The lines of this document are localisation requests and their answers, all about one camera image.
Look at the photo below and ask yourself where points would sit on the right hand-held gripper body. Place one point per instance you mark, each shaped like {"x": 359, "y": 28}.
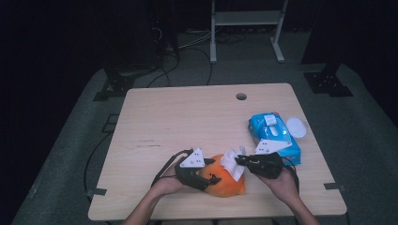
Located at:
{"x": 266, "y": 164}

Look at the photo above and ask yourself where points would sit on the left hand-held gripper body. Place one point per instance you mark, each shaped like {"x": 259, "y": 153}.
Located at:
{"x": 191, "y": 175}

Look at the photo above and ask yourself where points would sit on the white wet wipe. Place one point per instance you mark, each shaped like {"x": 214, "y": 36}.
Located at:
{"x": 231, "y": 164}

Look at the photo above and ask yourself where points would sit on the blue wet wipes pack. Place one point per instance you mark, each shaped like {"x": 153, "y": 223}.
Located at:
{"x": 269, "y": 129}

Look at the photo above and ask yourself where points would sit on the person's left hand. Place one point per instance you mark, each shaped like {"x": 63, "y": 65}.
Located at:
{"x": 167, "y": 184}

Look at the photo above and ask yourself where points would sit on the person's right hand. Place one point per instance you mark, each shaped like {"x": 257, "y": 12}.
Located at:
{"x": 284, "y": 187}

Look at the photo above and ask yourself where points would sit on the black tape strip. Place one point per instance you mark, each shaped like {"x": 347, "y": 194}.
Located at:
{"x": 334, "y": 186}
{"x": 97, "y": 192}

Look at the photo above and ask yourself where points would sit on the black stand base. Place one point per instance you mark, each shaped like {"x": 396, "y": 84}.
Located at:
{"x": 120, "y": 84}
{"x": 327, "y": 82}

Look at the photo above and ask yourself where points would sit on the black floor frame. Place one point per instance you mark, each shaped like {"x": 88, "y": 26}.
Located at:
{"x": 104, "y": 128}

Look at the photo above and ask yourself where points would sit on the white metal stand frame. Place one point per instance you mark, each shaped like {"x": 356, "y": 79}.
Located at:
{"x": 244, "y": 18}

